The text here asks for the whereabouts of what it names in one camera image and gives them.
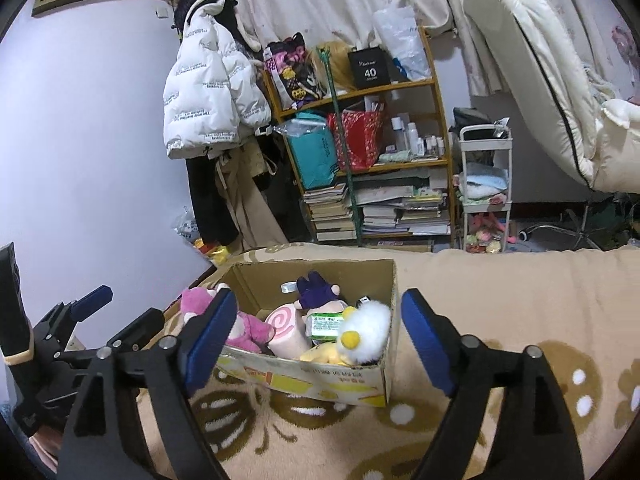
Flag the black and pink printed bag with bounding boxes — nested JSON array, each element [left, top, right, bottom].
[[263, 35, 328, 111]]

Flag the beige trousers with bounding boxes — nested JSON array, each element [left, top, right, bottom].
[[215, 140, 291, 254]]

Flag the red patterned bag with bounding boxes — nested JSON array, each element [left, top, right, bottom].
[[327, 105, 386, 171]]

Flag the yellow plush toy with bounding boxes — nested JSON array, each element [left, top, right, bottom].
[[300, 342, 351, 365]]

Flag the pink and white plush toy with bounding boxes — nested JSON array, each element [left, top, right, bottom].
[[180, 284, 276, 354]]

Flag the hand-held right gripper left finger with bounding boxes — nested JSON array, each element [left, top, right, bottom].
[[57, 287, 238, 480]]

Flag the cream padded chair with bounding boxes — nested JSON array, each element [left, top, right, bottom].
[[462, 0, 640, 252]]

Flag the folded blue towel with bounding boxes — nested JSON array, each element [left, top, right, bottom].
[[460, 170, 508, 201]]

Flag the green tissue packet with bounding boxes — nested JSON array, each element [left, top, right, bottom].
[[306, 311, 346, 341]]

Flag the row of white bottles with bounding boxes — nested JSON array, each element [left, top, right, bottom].
[[390, 116, 446, 158]]

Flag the teal bag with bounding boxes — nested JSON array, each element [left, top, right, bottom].
[[287, 112, 339, 191]]

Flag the printed cardboard box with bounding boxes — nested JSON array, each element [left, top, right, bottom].
[[197, 259, 399, 407]]

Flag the black gift box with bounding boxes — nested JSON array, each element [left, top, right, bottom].
[[348, 46, 394, 89]]

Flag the white puffer jacket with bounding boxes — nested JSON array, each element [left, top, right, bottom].
[[163, 2, 274, 161]]

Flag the green pole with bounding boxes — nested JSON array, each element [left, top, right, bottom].
[[317, 46, 364, 247]]

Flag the white penguin plush black cap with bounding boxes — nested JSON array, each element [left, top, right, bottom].
[[340, 298, 393, 365]]

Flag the pile of small colourful toys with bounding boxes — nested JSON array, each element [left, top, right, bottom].
[[465, 212, 509, 254]]

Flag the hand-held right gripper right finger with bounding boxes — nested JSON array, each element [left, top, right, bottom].
[[401, 287, 585, 480]]

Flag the blond furry item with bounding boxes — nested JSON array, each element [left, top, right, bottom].
[[307, 42, 354, 94]]

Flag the pink swirl roll plush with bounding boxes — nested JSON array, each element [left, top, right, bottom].
[[264, 303, 312, 359]]

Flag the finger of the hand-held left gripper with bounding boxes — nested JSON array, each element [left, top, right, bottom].
[[97, 308, 166, 358], [34, 285, 114, 341]]

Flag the beige patterned blanket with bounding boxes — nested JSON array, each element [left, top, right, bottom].
[[135, 242, 640, 480]]

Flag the clear plastic bag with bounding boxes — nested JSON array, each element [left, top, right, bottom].
[[172, 207, 203, 243], [372, 5, 431, 82]]

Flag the colourful snack wrappers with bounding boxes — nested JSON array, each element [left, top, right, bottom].
[[194, 237, 236, 267]]

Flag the stack of books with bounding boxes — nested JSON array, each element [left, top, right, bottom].
[[300, 167, 452, 244]]

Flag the wooden shelf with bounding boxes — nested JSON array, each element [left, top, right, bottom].
[[262, 27, 454, 252]]

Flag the purple plush doll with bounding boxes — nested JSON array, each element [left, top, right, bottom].
[[294, 271, 349, 312]]

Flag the white trolley cart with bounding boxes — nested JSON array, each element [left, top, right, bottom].
[[457, 125, 514, 254]]

